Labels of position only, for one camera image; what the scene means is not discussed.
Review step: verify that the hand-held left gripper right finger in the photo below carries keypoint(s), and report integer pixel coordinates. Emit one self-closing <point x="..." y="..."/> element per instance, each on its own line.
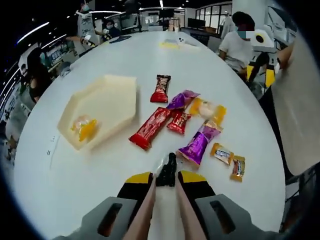
<point x="220" y="215"/>

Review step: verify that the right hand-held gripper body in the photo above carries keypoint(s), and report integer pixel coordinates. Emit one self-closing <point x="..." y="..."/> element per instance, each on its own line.
<point x="268" y="42"/>

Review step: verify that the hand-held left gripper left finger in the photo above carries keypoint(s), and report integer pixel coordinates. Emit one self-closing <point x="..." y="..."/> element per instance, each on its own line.
<point x="100" y="220"/>

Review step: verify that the pink food tongs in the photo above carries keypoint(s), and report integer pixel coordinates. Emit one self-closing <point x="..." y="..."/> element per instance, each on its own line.
<point x="142" y="215"/>

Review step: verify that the small orange food candy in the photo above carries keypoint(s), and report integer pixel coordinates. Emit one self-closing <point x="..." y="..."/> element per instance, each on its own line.
<point x="221" y="153"/>
<point x="237" y="168"/>

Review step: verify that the black food piece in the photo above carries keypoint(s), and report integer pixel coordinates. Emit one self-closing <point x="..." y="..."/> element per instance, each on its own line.
<point x="166" y="172"/>

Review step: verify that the orange jelly food packet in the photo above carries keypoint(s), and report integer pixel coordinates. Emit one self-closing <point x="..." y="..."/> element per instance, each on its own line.
<point x="207" y="111"/>
<point x="83" y="128"/>

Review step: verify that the purple gold food packet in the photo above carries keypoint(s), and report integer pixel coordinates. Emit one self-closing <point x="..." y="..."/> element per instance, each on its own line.
<point x="197" y="147"/>

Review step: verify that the small red food packet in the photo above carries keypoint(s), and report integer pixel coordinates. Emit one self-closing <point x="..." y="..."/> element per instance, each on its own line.
<point x="178" y="123"/>

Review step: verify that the dark red food bar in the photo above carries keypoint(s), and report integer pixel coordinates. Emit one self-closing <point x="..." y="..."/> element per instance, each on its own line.
<point x="160" y="90"/>

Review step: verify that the long red food bar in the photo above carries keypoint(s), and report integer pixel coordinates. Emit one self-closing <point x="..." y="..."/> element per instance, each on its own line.
<point x="150" y="127"/>

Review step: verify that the cream hexagonal container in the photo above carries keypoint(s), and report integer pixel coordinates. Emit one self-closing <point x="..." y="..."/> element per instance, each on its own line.
<point x="107" y="100"/>

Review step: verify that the person's cream shirt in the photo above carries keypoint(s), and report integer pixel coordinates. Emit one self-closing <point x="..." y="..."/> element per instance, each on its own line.
<point x="300" y="112"/>

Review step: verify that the white flat strip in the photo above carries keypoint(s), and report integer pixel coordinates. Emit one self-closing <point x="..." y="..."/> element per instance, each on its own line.
<point x="192" y="46"/>

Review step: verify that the white device with black dots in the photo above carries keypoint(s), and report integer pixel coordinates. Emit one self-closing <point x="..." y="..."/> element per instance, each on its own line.
<point x="180" y="41"/>

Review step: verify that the yellow strip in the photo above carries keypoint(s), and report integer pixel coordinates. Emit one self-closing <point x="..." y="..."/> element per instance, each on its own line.
<point x="169" y="45"/>

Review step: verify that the blue and yellow cloth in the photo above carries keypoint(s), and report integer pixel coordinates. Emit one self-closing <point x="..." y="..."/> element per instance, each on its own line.
<point x="120" y="39"/>

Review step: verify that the grey crumpled cloth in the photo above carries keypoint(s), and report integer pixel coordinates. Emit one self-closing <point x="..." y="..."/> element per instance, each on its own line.
<point x="66" y="69"/>

